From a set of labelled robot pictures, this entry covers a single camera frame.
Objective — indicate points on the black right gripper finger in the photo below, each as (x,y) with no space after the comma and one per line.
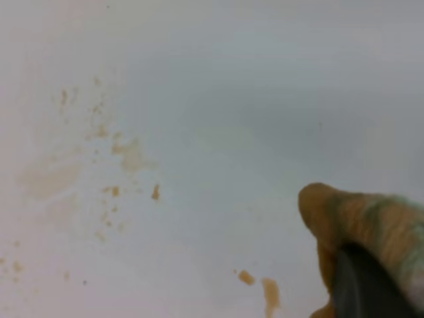
(363,289)

